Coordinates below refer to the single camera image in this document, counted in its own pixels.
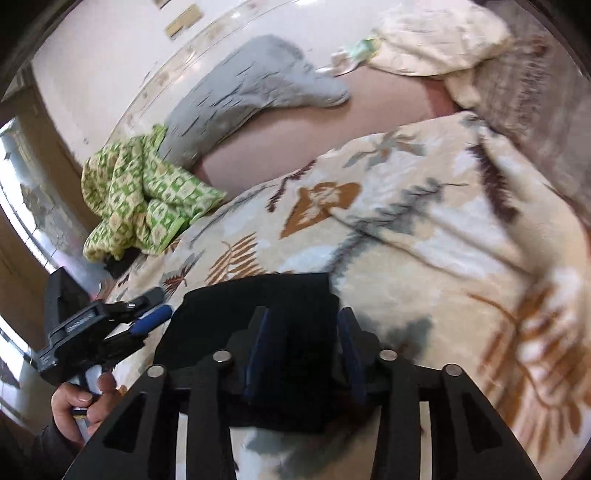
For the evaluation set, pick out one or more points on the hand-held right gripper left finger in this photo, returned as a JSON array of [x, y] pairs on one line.
[[258, 350]]

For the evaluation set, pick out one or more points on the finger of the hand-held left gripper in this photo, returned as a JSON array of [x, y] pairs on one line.
[[150, 321], [138, 302]]

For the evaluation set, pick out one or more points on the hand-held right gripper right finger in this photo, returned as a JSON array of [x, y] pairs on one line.
[[352, 355]]

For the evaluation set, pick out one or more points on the black pants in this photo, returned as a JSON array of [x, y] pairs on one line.
[[295, 300]]

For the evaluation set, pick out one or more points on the person's left forearm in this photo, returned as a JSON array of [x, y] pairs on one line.
[[41, 457]]

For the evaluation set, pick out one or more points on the person's left hand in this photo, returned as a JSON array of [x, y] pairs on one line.
[[74, 410]]

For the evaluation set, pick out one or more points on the dark cloth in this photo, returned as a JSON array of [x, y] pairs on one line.
[[117, 265]]

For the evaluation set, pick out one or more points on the green checkered quilt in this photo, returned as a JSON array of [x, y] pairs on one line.
[[138, 194]]

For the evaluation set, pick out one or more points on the leaf print blanket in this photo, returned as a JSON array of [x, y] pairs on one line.
[[415, 221]]

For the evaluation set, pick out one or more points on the brown wooden cabinet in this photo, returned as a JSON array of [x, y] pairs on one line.
[[51, 134]]

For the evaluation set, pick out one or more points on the pink bed sheet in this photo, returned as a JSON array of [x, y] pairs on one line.
[[286, 143]]

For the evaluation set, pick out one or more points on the grey quilted pillow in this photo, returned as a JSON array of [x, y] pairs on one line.
[[258, 78]]

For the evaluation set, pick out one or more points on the small green white packet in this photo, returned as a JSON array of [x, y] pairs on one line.
[[358, 50]]

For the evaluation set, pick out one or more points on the brown striped cloth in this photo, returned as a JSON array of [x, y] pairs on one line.
[[545, 101]]

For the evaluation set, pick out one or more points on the cream floral pillow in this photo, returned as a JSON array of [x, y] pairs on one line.
[[438, 37]]

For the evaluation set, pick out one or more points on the tan wall plaque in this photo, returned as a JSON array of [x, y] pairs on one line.
[[184, 21]]

